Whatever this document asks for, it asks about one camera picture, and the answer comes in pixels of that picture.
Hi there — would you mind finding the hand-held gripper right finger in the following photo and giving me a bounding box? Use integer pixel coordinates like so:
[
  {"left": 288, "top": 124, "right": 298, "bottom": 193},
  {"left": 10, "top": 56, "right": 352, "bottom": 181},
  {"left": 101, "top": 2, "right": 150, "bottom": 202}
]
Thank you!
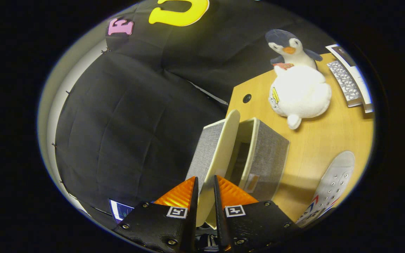
[{"left": 213, "top": 175, "right": 302, "bottom": 253}]

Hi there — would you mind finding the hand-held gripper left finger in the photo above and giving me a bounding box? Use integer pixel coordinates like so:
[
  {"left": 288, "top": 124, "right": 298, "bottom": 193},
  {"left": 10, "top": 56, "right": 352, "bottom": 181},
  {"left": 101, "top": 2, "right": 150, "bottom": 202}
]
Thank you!
[{"left": 112, "top": 176, "right": 199, "bottom": 253}]

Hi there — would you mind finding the grey fabric storage box lid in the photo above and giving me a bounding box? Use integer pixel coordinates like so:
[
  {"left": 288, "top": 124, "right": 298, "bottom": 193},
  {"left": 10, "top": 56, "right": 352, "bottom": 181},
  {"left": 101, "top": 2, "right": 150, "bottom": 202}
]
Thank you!
[{"left": 186, "top": 110, "right": 241, "bottom": 229}]

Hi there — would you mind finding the grey fabric storage box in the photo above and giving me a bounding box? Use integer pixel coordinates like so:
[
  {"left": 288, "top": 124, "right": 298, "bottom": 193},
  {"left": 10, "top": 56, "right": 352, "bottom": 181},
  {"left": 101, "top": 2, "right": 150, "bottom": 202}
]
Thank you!
[{"left": 224, "top": 117, "right": 290, "bottom": 202}]

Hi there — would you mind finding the white striped canvas shoe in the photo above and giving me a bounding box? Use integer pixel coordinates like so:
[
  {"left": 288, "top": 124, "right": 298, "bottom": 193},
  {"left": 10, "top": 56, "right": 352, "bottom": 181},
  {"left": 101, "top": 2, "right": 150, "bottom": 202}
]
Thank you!
[{"left": 296, "top": 151, "right": 356, "bottom": 228}]

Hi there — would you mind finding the blue glowing screen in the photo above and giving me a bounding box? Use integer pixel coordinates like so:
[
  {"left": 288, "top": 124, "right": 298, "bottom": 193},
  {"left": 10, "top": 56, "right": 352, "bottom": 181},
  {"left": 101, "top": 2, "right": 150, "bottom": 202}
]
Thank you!
[{"left": 108, "top": 199, "right": 134, "bottom": 223}]

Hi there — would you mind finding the penguin plush toy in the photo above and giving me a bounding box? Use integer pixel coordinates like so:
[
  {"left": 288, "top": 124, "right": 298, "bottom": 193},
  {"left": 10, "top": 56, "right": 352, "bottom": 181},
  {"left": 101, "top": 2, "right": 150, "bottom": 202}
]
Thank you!
[{"left": 265, "top": 29, "right": 332, "bottom": 130}]

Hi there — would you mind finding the grey patterned notebook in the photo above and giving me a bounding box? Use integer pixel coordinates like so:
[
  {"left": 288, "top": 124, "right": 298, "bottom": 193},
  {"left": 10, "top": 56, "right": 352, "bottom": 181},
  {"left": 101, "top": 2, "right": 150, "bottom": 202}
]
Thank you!
[{"left": 327, "top": 60, "right": 363, "bottom": 108}]

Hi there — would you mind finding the white book with dark photo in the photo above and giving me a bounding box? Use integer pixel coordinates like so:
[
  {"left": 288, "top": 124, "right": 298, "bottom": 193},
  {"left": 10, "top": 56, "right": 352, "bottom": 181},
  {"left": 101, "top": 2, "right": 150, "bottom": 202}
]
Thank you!
[{"left": 326, "top": 44, "right": 374, "bottom": 113}]

